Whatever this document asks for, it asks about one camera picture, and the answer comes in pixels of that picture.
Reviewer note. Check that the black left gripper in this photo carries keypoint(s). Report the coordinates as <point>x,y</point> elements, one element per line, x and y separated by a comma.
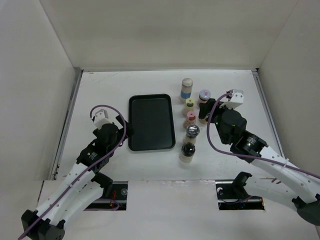
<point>121,132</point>

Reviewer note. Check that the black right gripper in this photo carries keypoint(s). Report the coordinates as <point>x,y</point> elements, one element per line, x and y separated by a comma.
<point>204,108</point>

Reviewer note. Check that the pink cap condiment bottle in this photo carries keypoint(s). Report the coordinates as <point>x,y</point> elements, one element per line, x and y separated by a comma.
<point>190,119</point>

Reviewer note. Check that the chrome cap condiment bottle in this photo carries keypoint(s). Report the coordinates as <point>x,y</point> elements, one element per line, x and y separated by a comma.
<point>192,131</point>

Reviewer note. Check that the blue label silver lid bottle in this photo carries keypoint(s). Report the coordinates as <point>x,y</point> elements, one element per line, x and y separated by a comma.
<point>186,89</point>

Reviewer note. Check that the black round cap bottle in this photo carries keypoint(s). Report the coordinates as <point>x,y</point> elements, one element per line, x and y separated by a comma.
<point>187,152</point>

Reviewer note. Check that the small black knob cap bottle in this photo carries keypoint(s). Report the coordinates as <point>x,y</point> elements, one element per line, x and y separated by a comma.
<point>203,120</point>

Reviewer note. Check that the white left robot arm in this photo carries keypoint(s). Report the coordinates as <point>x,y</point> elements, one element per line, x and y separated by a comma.
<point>83,185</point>

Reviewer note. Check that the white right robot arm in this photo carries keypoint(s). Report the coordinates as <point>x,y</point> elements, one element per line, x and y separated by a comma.
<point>295,188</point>

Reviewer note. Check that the yellow cap condiment bottle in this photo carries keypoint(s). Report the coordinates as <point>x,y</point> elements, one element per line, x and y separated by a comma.
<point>188,106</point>

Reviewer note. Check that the black rectangular plastic tray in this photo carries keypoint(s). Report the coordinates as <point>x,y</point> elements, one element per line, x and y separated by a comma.
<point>151,117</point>

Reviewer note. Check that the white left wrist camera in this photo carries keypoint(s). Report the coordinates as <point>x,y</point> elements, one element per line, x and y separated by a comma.
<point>101,118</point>

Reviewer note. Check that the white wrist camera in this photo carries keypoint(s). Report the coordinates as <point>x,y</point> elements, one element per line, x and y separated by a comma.
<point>101,118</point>
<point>235,98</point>

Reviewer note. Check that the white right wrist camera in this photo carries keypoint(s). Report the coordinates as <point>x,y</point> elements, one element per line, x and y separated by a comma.
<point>235,98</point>

